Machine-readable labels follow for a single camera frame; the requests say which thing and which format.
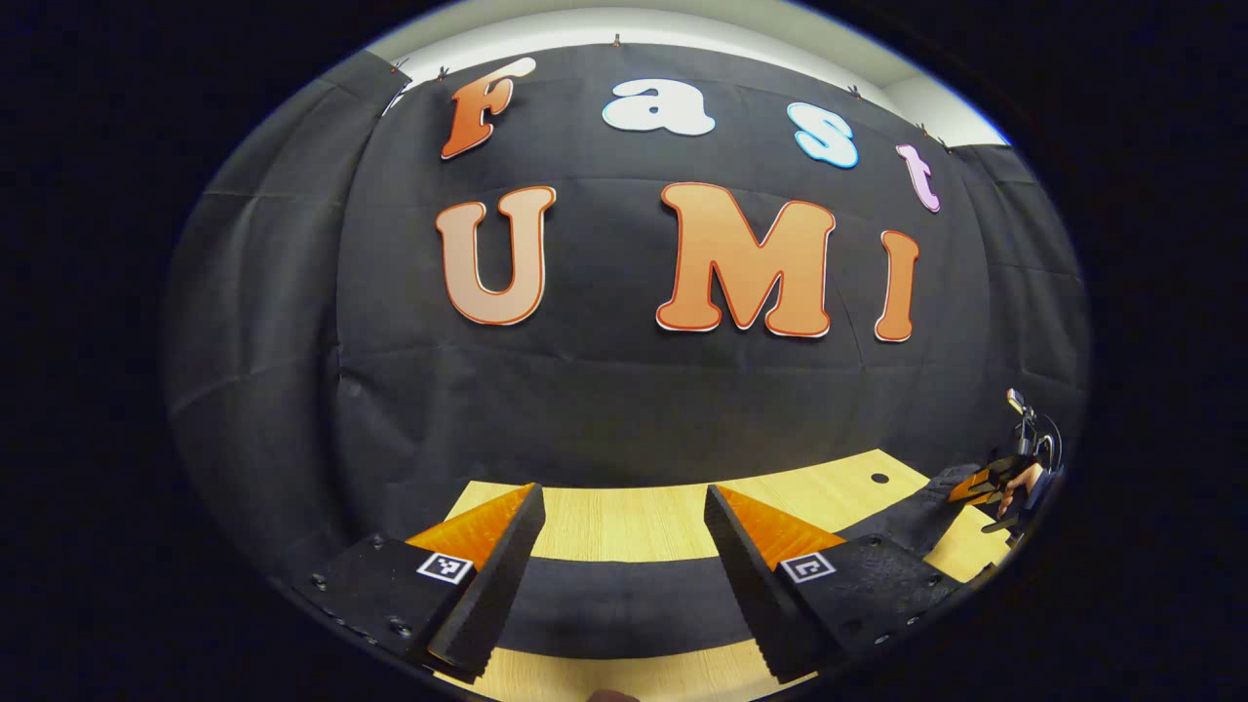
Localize dark denim jeans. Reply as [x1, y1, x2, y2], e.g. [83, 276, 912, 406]
[492, 464, 981, 662]

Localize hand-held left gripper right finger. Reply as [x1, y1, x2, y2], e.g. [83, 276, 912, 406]
[704, 484, 976, 683]

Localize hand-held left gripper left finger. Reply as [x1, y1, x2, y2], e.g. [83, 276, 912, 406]
[291, 482, 547, 683]

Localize row of backdrop clips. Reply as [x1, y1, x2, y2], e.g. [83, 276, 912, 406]
[390, 34, 952, 152]

